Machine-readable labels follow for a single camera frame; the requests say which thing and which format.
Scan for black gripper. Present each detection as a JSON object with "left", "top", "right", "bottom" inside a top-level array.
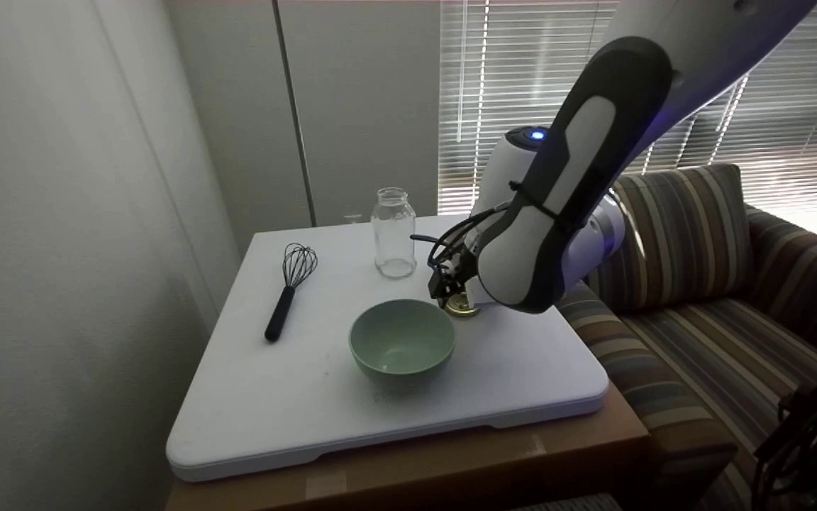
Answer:
[{"left": 425, "top": 247, "right": 479, "bottom": 312}]

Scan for gold metal lid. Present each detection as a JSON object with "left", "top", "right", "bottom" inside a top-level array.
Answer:
[{"left": 439, "top": 292, "right": 483, "bottom": 322}]

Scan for clear glass bottle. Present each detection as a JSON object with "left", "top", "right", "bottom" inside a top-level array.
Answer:
[{"left": 369, "top": 186, "right": 420, "bottom": 282}]

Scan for green bowl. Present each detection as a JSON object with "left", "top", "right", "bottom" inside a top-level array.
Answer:
[{"left": 347, "top": 296, "right": 461, "bottom": 387}]

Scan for white window blinds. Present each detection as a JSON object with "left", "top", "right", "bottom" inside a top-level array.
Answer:
[{"left": 438, "top": 0, "right": 817, "bottom": 238}]

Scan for striped cushion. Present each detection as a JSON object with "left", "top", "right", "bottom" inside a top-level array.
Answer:
[{"left": 608, "top": 163, "right": 756, "bottom": 319}]

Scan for striped sofa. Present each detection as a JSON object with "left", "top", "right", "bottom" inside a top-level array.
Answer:
[{"left": 557, "top": 201, "right": 817, "bottom": 511}]

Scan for black tripod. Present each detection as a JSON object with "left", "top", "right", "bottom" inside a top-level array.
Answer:
[{"left": 749, "top": 340, "right": 817, "bottom": 511}]

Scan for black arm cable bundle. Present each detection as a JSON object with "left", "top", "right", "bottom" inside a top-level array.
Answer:
[{"left": 408, "top": 179, "right": 563, "bottom": 279}]

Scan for black wire whisk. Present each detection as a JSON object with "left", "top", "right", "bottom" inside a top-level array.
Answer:
[{"left": 261, "top": 241, "right": 322, "bottom": 346}]

